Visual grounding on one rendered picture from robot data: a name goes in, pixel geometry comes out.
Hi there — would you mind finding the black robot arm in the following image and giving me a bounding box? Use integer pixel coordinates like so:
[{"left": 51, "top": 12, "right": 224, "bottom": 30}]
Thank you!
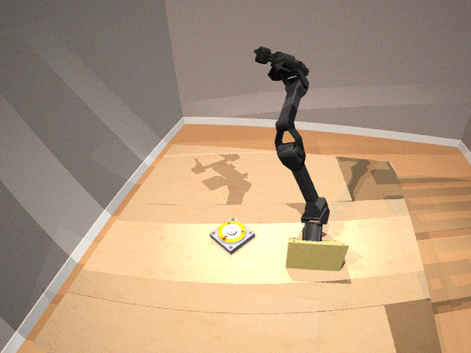
[{"left": 268, "top": 51, "right": 330, "bottom": 242}]

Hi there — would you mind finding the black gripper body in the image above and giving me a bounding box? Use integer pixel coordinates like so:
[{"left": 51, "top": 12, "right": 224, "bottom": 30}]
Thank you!
[{"left": 255, "top": 46, "right": 295, "bottom": 64}]

